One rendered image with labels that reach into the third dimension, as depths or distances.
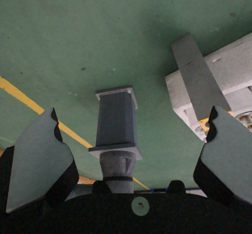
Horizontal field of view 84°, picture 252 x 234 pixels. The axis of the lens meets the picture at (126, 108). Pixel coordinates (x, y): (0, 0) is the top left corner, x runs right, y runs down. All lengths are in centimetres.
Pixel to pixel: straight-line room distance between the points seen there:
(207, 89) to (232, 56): 24
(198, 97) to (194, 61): 12
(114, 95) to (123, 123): 16
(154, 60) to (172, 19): 16
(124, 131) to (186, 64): 32
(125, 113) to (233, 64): 42
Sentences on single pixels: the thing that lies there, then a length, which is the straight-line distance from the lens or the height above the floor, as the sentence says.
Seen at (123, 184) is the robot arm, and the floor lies 41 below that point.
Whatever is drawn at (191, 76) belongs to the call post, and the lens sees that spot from 44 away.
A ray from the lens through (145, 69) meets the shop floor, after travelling 62.
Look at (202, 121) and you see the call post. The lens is 37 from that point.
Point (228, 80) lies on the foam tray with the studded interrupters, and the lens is 56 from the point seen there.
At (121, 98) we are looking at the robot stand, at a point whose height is 6.
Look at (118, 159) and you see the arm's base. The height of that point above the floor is 33.
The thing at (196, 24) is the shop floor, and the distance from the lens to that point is 57.
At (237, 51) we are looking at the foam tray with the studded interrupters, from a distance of 63.
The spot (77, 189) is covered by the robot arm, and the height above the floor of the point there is 43.
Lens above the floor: 47
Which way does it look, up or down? 34 degrees down
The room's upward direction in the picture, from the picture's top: 178 degrees clockwise
